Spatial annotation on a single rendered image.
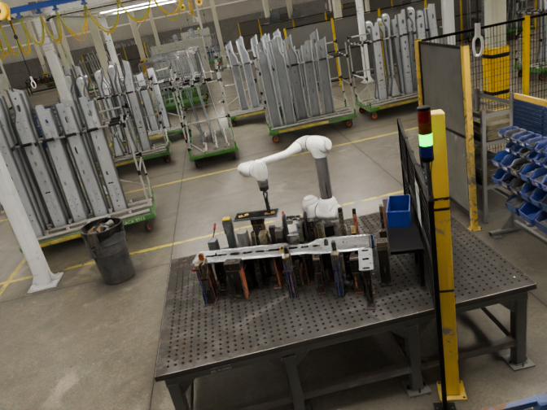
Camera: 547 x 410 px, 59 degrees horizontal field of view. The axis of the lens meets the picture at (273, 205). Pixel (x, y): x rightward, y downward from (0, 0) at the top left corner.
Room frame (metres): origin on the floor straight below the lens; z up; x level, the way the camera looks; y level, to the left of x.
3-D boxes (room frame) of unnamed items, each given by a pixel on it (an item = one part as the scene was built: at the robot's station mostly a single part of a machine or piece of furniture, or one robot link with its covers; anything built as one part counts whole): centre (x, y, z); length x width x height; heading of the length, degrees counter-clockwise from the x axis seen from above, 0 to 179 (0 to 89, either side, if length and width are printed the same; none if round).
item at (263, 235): (3.45, 0.13, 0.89); 0.13 x 0.11 x 0.38; 167
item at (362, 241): (3.26, 0.03, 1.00); 1.38 x 0.22 x 0.02; 77
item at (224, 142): (10.25, 1.02, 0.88); 1.91 x 1.00 x 1.76; 4
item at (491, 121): (5.30, -2.52, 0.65); 1.00 x 0.50 x 1.30; 3
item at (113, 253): (5.34, 2.04, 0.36); 0.54 x 0.50 x 0.73; 3
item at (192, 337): (3.36, -0.28, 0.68); 2.56 x 1.61 x 0.04; 93
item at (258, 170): (3.63, 0.05, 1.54); 0.13 x 0.11 x 0.16; 44
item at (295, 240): (3.44, -0.14, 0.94); 0.18 x 0.13 x 0.49; 77
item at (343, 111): (10.49, -1.16, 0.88); 1.91 x 1.00 x 1.76; 90
